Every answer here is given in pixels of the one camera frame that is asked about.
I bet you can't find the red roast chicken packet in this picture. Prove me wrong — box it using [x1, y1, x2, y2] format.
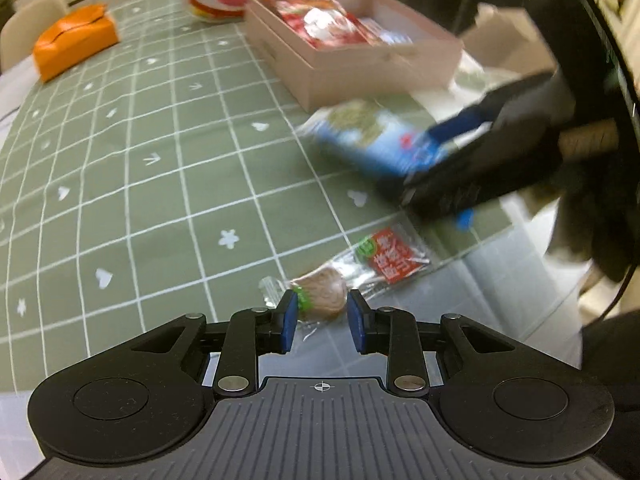
[272, 0, 368, 51]

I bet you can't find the black cable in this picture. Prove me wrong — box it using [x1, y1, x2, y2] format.
[595, 260, 637, 322]

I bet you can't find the person's dark clothing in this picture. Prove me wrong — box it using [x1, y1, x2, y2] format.
[530, 0, 640, 283]

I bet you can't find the green checked tablecloth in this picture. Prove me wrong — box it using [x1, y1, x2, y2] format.
[0, 0, 521, 393]

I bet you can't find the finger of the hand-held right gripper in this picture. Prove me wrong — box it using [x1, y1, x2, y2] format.
[426, 71, 557, 145]
[399, 147, 501, 232]

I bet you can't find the white red snack packet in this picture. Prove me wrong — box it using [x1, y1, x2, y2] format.
[361, 16, 415, 47]

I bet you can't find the orange tissue box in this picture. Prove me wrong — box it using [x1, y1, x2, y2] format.
[32, 3, 121, 84]

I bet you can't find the brown snack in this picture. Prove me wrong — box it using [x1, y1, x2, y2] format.
[259, 225, 435, 330]

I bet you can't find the beige paper bag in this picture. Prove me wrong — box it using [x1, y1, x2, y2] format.
[460, 2, 558, 83]

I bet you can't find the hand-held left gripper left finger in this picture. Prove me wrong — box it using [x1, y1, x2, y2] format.
[129, 288, 301, 396]

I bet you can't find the blue cartoon snack bag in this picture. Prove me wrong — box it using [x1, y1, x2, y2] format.
[299, 100, 453, 187]

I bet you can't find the pink cardboard box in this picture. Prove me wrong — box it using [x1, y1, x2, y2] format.
[244, 0, 464, 112]

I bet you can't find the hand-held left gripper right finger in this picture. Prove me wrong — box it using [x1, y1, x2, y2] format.
[346, 288, 517, 396]

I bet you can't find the beige chair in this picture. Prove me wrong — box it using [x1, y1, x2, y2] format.
[0, 0, 69, 74]

